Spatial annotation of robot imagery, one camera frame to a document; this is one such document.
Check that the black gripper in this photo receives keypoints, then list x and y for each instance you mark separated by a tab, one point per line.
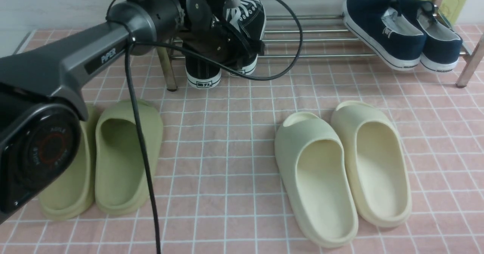
212	42

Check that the black canvas sneaker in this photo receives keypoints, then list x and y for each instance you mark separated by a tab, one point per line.
200	74
249	20

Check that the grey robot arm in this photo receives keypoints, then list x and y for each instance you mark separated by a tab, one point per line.
41	99

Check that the metal shoe rack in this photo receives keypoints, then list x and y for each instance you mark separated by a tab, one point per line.
472	57

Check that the green right slide sandal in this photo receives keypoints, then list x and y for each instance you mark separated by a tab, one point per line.
120	180

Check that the green slide sandal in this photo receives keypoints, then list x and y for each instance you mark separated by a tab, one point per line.
74	191
120	180

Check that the pink grid floor mat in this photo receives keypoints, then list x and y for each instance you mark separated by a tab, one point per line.
217	185

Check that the cream left slide sandal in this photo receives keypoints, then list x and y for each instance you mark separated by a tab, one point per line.
310	159

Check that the cream slide sandal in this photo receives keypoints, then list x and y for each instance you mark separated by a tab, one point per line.
310	159
374	162

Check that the navy slip-on shoe left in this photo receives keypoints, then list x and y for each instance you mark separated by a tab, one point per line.
382	26

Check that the navy slip-on shoe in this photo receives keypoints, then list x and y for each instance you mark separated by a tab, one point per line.
382	26
442	47

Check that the green left slide sandal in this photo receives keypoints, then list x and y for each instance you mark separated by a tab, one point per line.
74	191

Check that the cream right slide sandal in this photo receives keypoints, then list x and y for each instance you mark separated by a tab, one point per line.
374	162

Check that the navy slip-on shoe right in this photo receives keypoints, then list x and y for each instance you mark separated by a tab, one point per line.
442	47

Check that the yellow green box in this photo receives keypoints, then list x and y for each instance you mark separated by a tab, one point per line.
446	0

